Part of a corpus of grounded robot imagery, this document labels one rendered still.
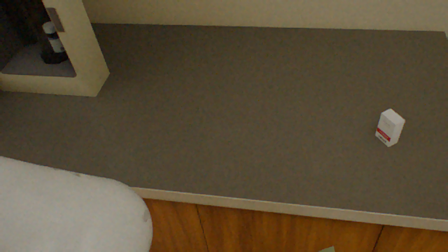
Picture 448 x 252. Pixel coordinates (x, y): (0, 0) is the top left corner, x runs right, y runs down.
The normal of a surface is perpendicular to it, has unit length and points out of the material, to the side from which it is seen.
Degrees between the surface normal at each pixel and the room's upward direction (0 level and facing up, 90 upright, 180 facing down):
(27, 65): 0
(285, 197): 0
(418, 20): 90
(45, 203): 25
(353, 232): 90
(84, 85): 90
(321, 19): 90
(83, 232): 19
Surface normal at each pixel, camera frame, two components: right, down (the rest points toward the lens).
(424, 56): -0.08, -0.68
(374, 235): -0.18, 0.73
